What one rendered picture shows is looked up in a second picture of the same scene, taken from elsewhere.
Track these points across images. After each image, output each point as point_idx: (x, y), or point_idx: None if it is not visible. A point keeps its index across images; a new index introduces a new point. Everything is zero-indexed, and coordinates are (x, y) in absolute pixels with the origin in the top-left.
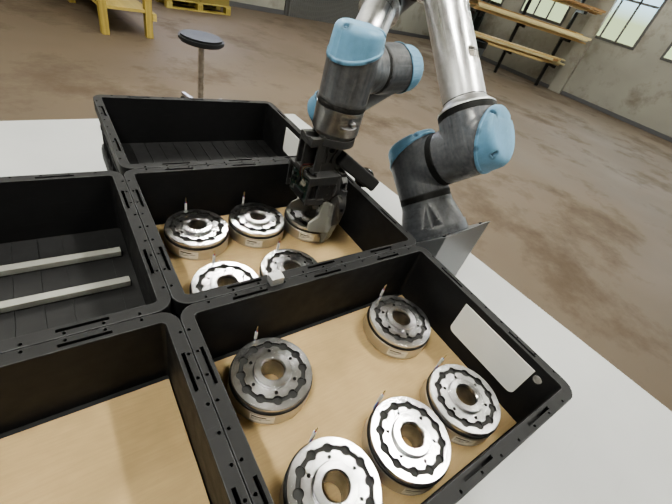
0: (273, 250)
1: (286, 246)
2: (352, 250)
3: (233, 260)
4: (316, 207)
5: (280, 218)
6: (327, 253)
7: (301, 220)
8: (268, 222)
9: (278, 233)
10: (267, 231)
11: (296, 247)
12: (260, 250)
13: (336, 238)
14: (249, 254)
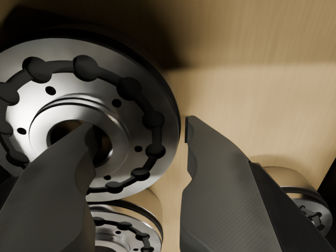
0: (171, 204)
1: (167, 183)
2: (253, 18)
3: (175, 246)
4: (87, 163)
5: (106, 218)
6: (225, 110)
7: (121, 179)
8: (122, 241)
9: (155, 223)
10: (152, 245)
11: (177, 167)
12: (165, 219)
13: (175, 44)
14: (170, 231)
